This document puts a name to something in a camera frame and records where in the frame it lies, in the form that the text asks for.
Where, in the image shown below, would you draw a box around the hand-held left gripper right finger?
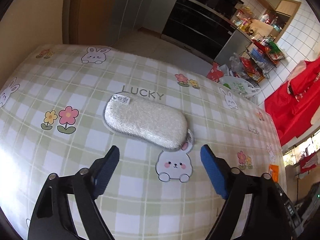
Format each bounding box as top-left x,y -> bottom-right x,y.
200,144 -> 292,240

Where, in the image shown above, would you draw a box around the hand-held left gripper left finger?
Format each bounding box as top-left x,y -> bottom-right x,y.
27,145 -> 120,240

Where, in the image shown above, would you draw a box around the orange seasoning packet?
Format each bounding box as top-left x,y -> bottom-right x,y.
269,164 -> 280,183

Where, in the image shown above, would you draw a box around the white oval scrubbing sponge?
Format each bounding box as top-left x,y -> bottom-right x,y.
104,94 -> 195,153

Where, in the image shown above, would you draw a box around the white green plastic shopping bag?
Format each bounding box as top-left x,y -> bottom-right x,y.
219,76 -> 260,99

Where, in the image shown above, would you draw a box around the green checkered rabbit tablecloth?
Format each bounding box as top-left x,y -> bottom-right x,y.
0,44 -> 287,240

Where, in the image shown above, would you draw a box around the red gift bag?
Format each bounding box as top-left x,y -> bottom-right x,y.
206,62 -> 224,80

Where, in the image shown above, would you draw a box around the red apron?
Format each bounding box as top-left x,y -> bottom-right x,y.
264,56 -> 320,147

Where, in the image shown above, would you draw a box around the crumpled clear plastic bag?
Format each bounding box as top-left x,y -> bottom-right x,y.
229,52 -> 244,72

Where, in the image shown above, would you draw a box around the narrow grey base cabinet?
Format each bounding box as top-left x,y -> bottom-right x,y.
214,30 -> 250,67

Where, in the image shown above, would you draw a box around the black built-in oven stove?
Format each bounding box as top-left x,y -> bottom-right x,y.
161,0 -> 238,60

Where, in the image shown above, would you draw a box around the condiment bottles and packets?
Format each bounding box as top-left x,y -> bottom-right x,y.
234,6 -> 255,34

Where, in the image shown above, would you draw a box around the wooden pillar cabinet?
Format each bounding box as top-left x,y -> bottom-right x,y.
69,0 -> 120,47

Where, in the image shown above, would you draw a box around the grey lower cabinets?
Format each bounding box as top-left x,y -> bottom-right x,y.
110,0 -> 179,47

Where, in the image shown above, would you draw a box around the black wire storage rack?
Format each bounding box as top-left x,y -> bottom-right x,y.
239,36 -> 287,82

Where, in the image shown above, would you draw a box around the wooden wall shelf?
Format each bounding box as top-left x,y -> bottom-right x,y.
250,0 -> 302,39

